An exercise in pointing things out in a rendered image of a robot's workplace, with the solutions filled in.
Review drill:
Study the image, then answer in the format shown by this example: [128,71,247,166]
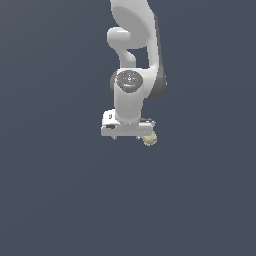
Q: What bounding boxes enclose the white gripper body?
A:
[100,109,156,137]

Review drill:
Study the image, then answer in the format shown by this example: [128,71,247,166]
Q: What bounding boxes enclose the small beige round object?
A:
[142,130,159,147]

